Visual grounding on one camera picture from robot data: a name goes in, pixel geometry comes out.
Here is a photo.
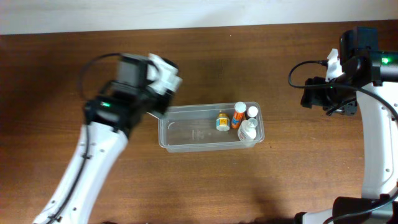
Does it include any right black cable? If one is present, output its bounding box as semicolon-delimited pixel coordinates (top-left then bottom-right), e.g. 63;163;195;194
287;60;398;224

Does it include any gold lid balm jar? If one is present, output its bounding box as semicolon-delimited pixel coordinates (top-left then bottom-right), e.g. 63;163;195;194
216;113;230;131

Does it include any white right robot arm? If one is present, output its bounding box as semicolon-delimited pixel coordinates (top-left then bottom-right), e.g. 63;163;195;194
295;47;397;223

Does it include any white squeeze bottle clear cap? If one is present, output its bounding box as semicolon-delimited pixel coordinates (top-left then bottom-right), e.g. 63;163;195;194
238;118;258;141

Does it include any dark bottle white cap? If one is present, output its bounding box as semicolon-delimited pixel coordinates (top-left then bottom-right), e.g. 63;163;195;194
246;106;259;119

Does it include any orange tube white cap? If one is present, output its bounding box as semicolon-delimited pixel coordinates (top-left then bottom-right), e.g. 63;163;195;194
231;101;247;129

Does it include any white Panadol box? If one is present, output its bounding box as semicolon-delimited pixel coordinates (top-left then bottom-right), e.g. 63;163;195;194
147;111;164;119

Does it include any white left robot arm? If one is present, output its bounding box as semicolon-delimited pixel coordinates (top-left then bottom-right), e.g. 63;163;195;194
34;80;179;224

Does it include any clear plastic container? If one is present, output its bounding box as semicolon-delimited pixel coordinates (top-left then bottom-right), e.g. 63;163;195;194
158;103;265;152

